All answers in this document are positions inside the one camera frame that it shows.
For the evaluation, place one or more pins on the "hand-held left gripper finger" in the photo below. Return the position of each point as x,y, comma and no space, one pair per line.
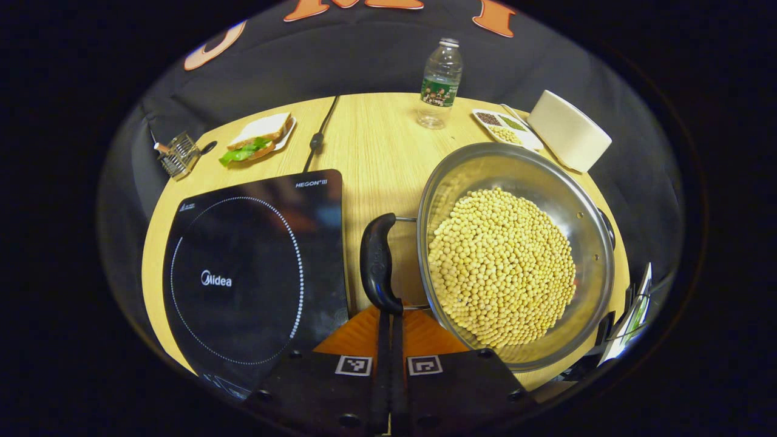
382,364
397,376

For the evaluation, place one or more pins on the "pile of yellow soybeans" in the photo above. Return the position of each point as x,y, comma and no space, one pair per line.
501,267

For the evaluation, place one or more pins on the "black induction cooktop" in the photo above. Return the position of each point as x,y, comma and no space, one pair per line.
255,255

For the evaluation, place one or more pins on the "sandwich with lettuce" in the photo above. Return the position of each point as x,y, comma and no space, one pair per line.
258,136

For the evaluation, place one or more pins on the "white divided dish of beans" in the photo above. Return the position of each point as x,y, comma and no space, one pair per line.
533,144

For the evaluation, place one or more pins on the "clear plastic water bottle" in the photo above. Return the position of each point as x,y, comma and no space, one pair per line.
438,91

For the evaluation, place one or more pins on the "white toaster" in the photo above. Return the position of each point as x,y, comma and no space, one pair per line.
570,130

